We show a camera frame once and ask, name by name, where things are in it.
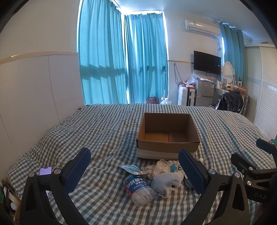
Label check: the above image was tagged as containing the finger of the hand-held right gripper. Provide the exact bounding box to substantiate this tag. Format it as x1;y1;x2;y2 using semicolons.
231;152;257;174
256;138;277;156

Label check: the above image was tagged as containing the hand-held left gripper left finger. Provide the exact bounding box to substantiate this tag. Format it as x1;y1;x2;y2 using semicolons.
19;148;91;225

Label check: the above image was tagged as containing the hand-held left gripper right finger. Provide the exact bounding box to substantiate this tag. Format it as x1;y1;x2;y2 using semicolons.
178;148;250;225

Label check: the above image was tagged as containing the white item with blue star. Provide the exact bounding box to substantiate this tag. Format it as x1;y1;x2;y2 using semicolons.
169;160;184;174

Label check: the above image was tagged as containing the grey cloth glove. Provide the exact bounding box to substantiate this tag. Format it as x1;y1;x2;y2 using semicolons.
150;172;184;197

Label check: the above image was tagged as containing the white cloth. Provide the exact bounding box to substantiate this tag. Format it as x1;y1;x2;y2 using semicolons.
144;159;171;179

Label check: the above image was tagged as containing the brown cardboard box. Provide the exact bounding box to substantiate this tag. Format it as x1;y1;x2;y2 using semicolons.
136;112;200;161

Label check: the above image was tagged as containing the clear plastic bottle blue label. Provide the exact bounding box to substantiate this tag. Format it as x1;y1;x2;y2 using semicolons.
123;174;157;206

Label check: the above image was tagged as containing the blue blister pack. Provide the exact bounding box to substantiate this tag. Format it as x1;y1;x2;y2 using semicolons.
119;164;150;175

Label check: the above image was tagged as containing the smartphone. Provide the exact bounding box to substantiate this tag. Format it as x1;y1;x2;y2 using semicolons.
39;166;53;196

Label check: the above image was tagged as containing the checked blanket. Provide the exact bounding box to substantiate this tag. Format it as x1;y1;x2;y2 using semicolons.
5;103;270;225

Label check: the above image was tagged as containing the white wardrobe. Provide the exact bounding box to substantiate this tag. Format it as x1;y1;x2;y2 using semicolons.
244;44;277;139

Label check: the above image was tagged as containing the white dressing table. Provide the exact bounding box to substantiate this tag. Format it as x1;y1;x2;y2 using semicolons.
214;87;230;106

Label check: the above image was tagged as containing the brown bag with white dots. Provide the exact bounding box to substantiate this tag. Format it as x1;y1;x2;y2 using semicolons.
0;179;21;219

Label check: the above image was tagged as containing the white suitcase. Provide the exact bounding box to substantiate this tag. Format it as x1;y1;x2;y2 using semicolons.
178;85;196;106

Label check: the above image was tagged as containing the silver mini fridge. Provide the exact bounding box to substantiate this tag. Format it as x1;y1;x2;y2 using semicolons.
195;80;215;106

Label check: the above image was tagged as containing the oval white mirror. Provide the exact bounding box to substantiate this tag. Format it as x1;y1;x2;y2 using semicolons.
222;61;235;84

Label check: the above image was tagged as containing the clear plastic bag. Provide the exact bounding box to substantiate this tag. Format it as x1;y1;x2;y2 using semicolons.
186;72;200;84

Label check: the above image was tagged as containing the narrow teal curtain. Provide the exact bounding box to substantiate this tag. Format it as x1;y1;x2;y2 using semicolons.
220;22;246;84

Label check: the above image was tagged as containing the black television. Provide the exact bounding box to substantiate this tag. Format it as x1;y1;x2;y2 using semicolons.
193;51;221;76

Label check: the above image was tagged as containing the wide teal curtain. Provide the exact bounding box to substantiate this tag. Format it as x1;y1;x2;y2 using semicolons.
78;0;128;105

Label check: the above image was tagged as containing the white air conditioner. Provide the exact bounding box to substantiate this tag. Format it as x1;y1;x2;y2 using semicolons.
184;19;221;36

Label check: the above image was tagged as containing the dark wall cable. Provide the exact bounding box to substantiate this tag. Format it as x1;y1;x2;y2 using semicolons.
174;64;181;85

